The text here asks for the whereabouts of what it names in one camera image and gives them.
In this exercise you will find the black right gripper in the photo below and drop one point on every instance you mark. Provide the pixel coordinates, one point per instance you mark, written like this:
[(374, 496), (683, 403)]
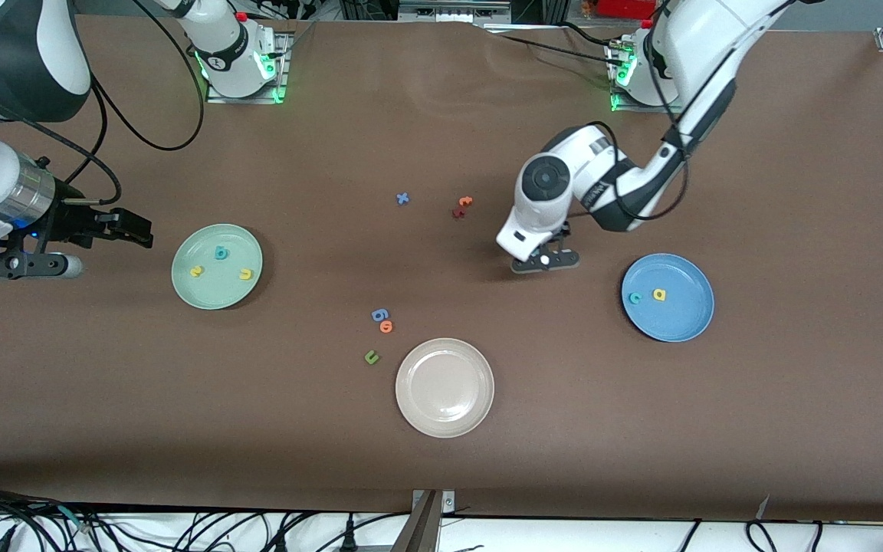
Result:
[(72, 219)]

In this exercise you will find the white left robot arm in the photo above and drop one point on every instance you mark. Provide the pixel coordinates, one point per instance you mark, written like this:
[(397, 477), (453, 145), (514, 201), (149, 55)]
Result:
[(710, 38)]

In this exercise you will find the light green plate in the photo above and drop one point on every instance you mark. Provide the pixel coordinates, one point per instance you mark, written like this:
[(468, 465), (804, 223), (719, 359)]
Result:
[(215, 295)]

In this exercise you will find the beige plate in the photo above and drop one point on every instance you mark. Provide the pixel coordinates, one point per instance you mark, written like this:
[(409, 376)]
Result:
[(444, 387)]

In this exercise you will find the grey equipment box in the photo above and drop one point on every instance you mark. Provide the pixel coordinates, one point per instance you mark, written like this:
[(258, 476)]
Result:
[(457, 11)]

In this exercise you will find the aluminium profile beam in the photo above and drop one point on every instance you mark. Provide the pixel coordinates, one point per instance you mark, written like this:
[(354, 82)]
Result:
[(422, 529)]

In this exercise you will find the red box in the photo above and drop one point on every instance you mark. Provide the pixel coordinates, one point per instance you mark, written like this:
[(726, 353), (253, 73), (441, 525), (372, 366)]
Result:
[(625, 8)]

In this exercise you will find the blue plate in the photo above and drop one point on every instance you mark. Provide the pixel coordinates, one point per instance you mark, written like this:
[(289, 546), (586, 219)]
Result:
[(679, 314)]

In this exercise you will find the brown table cover sheet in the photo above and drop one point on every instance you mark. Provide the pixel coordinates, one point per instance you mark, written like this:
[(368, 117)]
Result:
[(794, 422)]

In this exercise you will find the white paper tag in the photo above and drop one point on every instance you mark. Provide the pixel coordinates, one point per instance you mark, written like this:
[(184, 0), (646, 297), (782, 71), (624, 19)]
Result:
[(763, 507)]

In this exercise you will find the small silver corner bracket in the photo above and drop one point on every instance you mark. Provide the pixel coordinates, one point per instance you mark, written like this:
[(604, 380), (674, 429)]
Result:
[(449, 502)]

